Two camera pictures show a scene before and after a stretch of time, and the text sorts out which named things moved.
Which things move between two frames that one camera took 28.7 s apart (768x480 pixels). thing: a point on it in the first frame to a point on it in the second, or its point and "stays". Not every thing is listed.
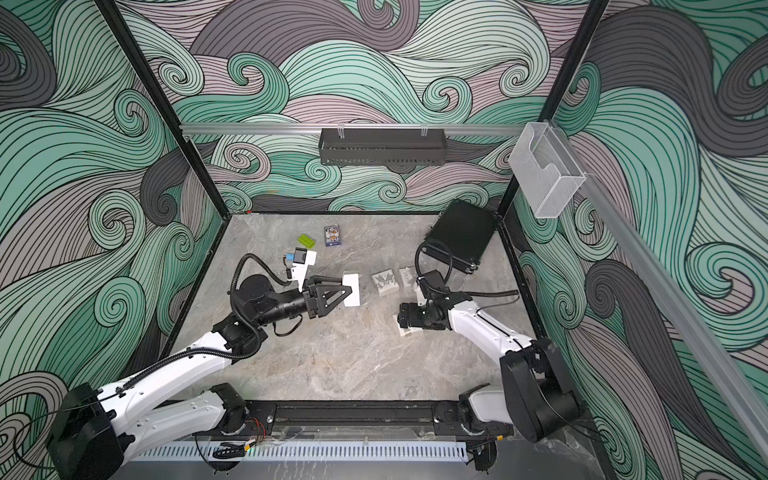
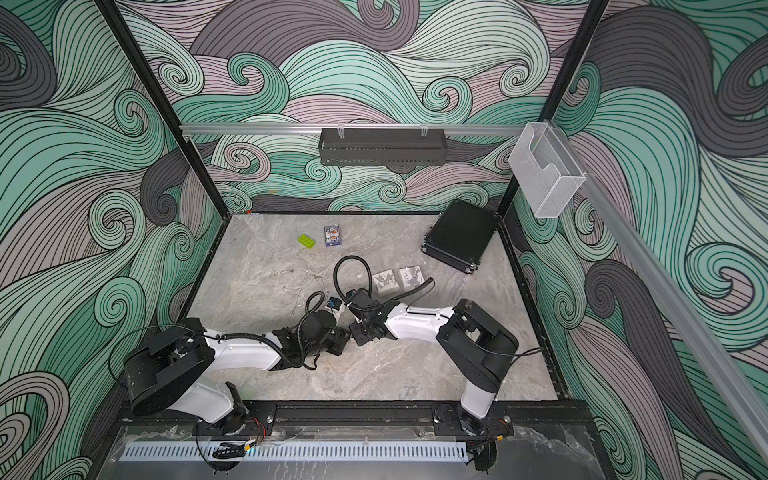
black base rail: (355, 418) stays
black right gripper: (413, 316) to (360, 338)
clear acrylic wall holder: (545, 169) stays
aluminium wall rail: (316, 128) stays
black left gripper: (314, 295) to (340, 340)
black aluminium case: (460, 235) stays
